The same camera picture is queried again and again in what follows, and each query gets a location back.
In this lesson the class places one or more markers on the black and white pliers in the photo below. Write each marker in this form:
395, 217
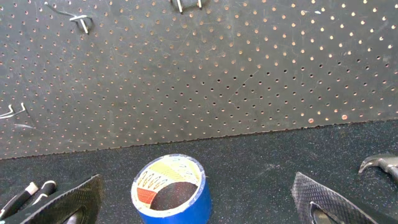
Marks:
46, 188

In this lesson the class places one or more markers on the black pegboard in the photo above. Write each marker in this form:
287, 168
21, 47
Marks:
199, 77

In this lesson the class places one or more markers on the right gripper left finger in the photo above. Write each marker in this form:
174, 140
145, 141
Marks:
77, 202

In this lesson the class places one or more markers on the hammer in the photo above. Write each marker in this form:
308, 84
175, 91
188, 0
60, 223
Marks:
381, 162

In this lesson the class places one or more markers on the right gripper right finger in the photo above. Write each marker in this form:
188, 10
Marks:
326, 202

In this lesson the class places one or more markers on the metal hook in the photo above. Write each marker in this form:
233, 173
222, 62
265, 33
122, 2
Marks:
80, 18
179, 6
7, 115

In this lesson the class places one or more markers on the roll of blue tape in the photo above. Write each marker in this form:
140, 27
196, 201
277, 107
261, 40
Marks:
192, 208

